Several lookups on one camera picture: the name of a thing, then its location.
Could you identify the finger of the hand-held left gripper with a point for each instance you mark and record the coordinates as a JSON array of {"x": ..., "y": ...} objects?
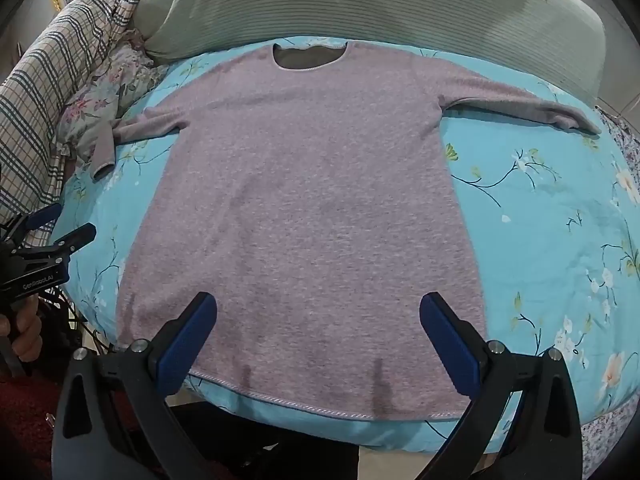
[
  {"x": 75, "y": 237},
  {"x": 42, "y": 215}
]

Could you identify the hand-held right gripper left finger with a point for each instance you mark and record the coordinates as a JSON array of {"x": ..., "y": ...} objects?
[{"x": 192, "y": 330}]

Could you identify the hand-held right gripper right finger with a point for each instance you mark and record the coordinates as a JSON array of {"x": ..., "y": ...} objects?
[{"x": 445, "y": 330}]

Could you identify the pink long-sleeve top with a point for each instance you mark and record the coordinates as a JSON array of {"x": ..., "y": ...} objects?
[{"x": 310, "y": 185}]

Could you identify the person's left hand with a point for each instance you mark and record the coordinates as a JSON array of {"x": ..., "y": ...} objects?
[{"x": 27, "y": 330}]

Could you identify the blue floral bedsheet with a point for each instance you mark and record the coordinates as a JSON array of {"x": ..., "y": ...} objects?
[{"x": 550, "y": 260}]

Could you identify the plaid blanket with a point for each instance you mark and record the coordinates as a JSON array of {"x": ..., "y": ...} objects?
[{"x": 50, "y": 85}]

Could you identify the pink floral cloth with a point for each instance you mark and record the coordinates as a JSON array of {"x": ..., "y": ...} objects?
[{"x": 100, "y": 90}]

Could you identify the green striped pillow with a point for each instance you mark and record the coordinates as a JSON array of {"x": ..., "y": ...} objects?
[{"x": 350, "y": 5}]

